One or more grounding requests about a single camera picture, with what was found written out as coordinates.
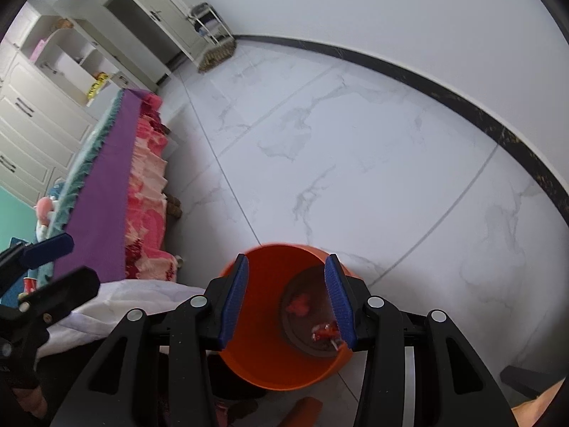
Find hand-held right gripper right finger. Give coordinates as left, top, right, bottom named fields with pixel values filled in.
left=324, top=253, right=519, bottom=427

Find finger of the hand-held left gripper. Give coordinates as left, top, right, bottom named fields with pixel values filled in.
left=15, top=267, right=101, bottom=323
left=0, top=232, right=75, bottom=276

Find yellow item on shelf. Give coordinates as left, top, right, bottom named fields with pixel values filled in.
left=86, top=73, right=111, bottom=99

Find red and white wrapper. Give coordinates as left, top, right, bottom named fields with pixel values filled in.
left=311, top=322, right=345, bottom=350

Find white door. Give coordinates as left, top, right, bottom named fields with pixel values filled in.
left=104, top=0, right=215, bottom=81

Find pink ruffled bed skirt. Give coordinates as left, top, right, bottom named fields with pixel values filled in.
left=123, top=113, right=179, bottom=283

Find orange plastic bin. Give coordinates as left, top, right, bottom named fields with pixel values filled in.
left=216, top=243, right=367, bottom=390

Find white wardrobe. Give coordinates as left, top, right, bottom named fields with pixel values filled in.
left=0, top=0, right=132, bottom=209

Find white cloth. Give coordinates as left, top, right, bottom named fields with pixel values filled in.
left=36, top=279, right=206, bottom=359

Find brown slippers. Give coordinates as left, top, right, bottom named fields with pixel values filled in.
left=162, top=193, right=183, bottom=220

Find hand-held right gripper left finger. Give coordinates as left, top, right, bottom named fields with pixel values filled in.
left=49, top=253, right=250, bottom=427

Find dark furniture leg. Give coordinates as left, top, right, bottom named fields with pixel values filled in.
left=500, top=366, right=562, bottom=400

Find purple bed sheet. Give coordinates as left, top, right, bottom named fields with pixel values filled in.
left=52, top=89, right=163, bottom=283

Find white trolley rack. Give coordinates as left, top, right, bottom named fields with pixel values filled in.
left=187, top=4, right=233, bottom=49

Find brown broom head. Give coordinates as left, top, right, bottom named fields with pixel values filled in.
left=197, top=38, right=238, bottom=73

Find person's left hand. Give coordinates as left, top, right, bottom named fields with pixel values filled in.
left=9, top=385, right=49, bottom=420

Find pink and white plush toy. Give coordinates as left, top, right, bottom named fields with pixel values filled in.
left=34, top=196, right=60, bottom=232

